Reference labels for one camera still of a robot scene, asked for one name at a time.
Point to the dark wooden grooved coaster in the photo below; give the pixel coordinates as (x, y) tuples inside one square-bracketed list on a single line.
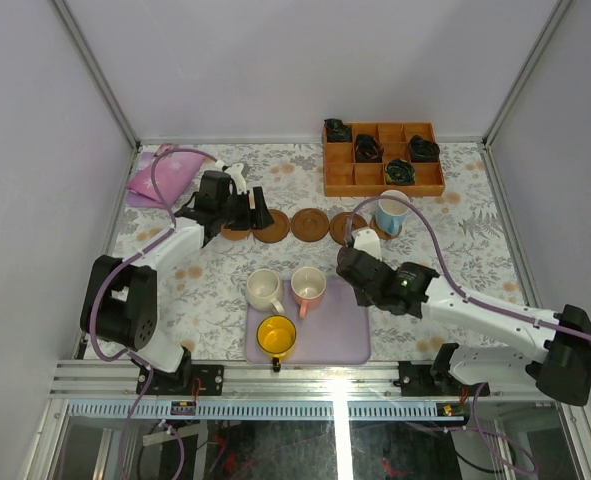
[(337, 226), (277, 231), (309, 225)]

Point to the aluminium front frame rail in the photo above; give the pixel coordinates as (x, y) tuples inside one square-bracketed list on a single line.
[(94, 379)]

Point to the light blue ceramic mug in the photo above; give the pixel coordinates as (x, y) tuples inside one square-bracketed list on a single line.
[(391, 212)]

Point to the pink ceramic mug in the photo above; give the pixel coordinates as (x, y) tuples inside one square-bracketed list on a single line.
[(308, 287)]

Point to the yellow ceramic mug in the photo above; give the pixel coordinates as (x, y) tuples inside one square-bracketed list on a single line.
[(276, 337)]

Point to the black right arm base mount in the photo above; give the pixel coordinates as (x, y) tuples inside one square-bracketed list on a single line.
[(425, 377)]

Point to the pink folded cloth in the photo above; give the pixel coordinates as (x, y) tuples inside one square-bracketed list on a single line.
[(173, 175)]

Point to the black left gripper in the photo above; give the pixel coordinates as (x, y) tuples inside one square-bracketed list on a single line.
[(248, 211)]

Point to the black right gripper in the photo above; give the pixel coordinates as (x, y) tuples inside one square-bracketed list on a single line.
[(361, 300)]

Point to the orange wooden compartment tray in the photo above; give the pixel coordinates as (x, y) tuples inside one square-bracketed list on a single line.
[(343, 177)]

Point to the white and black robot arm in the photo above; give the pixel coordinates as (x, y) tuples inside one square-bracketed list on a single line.
[(121, 301), (551, 350)]

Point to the blue slotted cable duct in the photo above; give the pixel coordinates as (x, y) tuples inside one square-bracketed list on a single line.
[(240, 410)]

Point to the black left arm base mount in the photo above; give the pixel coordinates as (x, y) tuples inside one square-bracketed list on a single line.
[(195, 380)]

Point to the lavender plastic serving tray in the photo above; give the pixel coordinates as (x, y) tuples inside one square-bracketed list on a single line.
[(337, 332)]

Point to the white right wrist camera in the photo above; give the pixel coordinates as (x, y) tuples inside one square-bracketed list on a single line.
[(363, 243)]

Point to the white ceramic mug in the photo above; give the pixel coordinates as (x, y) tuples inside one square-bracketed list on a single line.
[(264, 291)]

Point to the dark floral rolled cloth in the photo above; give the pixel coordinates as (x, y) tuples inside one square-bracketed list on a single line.
[(337, 131), (422, 150), (399, 172), (367, 149)]

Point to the white floral tablecloth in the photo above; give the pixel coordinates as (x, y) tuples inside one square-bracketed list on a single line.
[(202, 299)]

